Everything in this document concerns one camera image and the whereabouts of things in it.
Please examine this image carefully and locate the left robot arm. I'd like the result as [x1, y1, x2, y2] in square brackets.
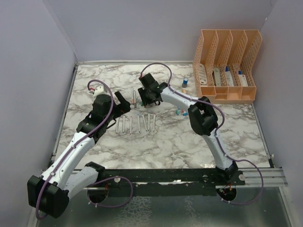
[27, 91, 131, 219]

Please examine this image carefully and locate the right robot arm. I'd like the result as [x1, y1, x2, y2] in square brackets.
[138, 73, 238, 185]

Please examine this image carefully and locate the white marker light pink cap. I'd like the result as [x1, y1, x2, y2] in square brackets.
[131, 87, 134, 105]

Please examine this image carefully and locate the white marker grey cap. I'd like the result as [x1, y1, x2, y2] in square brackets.
[133, 90, 137, 108]

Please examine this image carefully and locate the blue grey stamp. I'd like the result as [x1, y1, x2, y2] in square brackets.
[182, 78, 188, 88]

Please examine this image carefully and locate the white box in organizer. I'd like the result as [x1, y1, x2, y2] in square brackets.
[197, 64, 208, 86]

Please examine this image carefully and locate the orange file organizer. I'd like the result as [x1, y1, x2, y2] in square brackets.
[193, 29, 262, 104]

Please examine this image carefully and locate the blue white box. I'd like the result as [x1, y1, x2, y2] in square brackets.
[225, 66, 235, 87]

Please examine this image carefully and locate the red white box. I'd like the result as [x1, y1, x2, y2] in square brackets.
[238, 70, 248, 87]

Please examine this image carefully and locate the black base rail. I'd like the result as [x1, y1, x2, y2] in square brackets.
[97, 168, 245, 197]

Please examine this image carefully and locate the aluminium frame rail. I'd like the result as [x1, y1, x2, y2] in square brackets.
[37, 166, 288, 190]

